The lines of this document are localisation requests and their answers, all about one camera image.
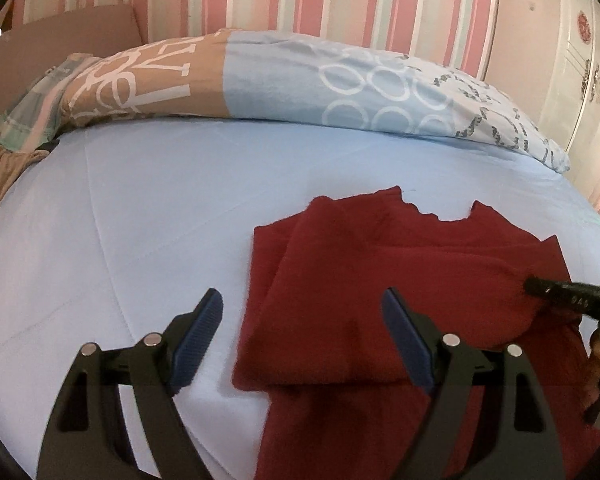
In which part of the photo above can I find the dark red knit garment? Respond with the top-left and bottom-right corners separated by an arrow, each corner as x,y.
232,188 -> 600,479

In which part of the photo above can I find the white wardrobe with floral decals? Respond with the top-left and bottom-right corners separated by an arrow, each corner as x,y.
539,0 -> 600,209

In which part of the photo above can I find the light blue quilted bedspread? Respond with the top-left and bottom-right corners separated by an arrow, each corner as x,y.
0,119 -> 600,479

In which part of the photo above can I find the plaid pastel pillow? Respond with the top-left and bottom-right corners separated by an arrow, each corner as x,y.
0,53 -> 99,153

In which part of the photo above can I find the brown upholstered headboard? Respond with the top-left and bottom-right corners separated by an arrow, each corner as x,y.
0,4 -> 143,115

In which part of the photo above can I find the blue and tan patterned duvet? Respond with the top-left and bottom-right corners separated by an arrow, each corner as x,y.
60,29 -> 570,174

